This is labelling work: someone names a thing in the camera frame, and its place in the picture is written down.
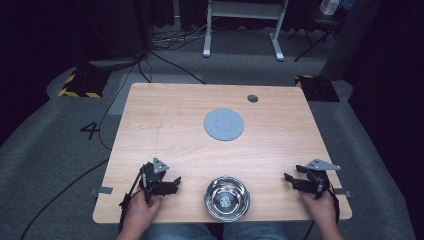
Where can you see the person's left hand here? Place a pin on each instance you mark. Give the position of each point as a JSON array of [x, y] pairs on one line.
[[141, 208]]

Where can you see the grey round flat plate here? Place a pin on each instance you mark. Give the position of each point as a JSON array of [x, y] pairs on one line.
[[223, 124]]

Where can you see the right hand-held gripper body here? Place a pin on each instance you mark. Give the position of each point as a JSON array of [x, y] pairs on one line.
[[316, 181]]

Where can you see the white metal desk frame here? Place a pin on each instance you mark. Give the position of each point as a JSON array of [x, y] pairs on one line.
[[245, 10]]

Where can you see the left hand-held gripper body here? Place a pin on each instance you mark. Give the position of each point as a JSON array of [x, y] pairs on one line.
[[151, 178]]

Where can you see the person's left leg in jeans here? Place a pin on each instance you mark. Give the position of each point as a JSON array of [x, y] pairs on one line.
[[180, 232]]

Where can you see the person's leg in jeans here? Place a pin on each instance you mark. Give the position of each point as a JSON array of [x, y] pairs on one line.
[[255, 231], [180, 232]]

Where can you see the person's right leg in jeans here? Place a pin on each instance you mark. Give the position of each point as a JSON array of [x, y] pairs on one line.
[[255, 231]]

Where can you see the grey tape strip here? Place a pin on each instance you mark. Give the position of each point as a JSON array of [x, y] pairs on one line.
[[101, 191], [343, 192]]

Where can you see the black folding stand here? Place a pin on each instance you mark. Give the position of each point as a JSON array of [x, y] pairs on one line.
[[316, 28]]

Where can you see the black yellow striped stand base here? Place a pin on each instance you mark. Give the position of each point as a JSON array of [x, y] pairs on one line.
[[83, 85], [316, 88]]

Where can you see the shiny steel bowl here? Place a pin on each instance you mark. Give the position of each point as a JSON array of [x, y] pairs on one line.
[[227, 199]]

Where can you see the person's right hand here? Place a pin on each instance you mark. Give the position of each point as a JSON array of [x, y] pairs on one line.
[[320, 210]]

